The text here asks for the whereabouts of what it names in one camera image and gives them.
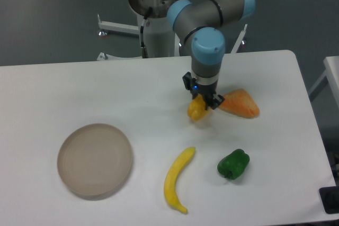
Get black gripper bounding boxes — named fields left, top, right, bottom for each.
left=182, top=72, right=225, bottom=110

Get yellow bell pepper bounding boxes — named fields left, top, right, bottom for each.
left=187, top=94, right=211, bottom=121

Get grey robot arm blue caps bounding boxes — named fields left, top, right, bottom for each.
left=99, top=0, right=255, bottom=109

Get green bell pepper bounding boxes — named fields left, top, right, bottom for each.
left=217, top=149, right=250, bottom=180

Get yellow banana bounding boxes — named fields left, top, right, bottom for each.
left=163, top=147, right=196, bottom=214

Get beige round plate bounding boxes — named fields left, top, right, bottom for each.
left=57, top=123, right=133, bottom=200

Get white side table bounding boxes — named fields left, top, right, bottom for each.
left=307, top=56, right=339, bottom=105

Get black device at table edge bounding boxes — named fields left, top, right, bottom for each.
left=319, top=186, right=339, bottom=214

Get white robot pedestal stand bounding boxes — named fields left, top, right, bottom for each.
left=98, top=0, right=256, bottom=58

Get black cable on pedestal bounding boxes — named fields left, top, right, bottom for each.
left=139, top=7, right=153, bottom=59

